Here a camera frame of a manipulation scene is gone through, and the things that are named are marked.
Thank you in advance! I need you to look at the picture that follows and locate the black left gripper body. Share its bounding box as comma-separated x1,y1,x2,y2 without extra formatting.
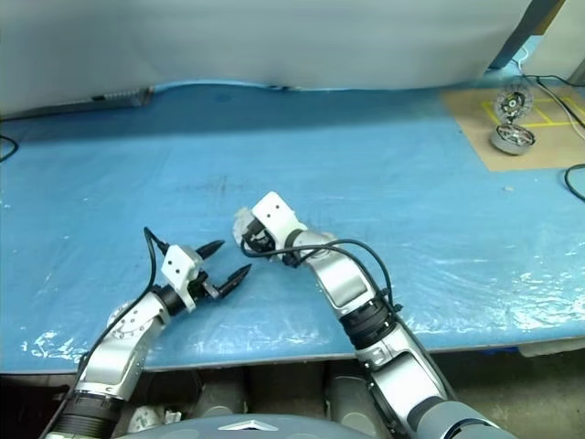
187,269,226,304

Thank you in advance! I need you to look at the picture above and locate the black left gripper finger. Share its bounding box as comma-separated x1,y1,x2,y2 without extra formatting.
197,240,227,261
218,263,253,298

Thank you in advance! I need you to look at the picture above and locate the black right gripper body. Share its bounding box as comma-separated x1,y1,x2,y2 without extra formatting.
240,219,278,258

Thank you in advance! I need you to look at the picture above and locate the small white object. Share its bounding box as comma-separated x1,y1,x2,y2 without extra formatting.
232,207,257,251

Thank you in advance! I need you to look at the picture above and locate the spare silver motor housing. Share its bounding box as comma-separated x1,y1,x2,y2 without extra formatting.
491,123,536,157

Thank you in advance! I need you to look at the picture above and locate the spare silver motor lid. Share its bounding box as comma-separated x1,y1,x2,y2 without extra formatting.
495,86,535,125

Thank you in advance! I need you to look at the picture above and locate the blue table cover sheet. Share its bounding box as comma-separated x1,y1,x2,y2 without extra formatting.
0,80,585,374

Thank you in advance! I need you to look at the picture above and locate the dark grey rounded shape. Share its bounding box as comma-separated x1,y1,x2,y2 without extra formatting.
326,364,377,435
196,365,250,418

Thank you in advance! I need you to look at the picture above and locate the white rounded part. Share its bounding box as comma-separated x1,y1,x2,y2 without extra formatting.
130,404,162,434

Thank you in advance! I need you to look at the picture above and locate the grey robot torso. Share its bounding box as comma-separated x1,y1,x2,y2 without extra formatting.
175,413,321,439

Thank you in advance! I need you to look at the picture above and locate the white backdrop sheet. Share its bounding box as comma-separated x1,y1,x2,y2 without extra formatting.
0,0,543,121

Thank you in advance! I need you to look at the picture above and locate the brown cardboard mat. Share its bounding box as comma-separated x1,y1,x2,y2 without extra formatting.
441,84,585,173

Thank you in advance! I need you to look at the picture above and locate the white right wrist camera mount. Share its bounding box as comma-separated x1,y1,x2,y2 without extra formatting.
251,192,308,251

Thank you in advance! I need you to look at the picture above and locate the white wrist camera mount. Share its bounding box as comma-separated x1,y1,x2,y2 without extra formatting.
162,245,206,313
251,192,308,251

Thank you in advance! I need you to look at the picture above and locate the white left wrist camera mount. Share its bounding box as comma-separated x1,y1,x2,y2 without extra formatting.
162,245,206,313

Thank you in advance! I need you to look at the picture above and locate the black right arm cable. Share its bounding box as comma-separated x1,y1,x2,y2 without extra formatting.
239,240,403,317

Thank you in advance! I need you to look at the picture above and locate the grey metal rail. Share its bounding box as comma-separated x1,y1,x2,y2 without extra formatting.
0,86,153,121

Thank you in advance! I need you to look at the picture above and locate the grey-blue slanted post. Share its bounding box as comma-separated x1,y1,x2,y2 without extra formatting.
488,0,568,70

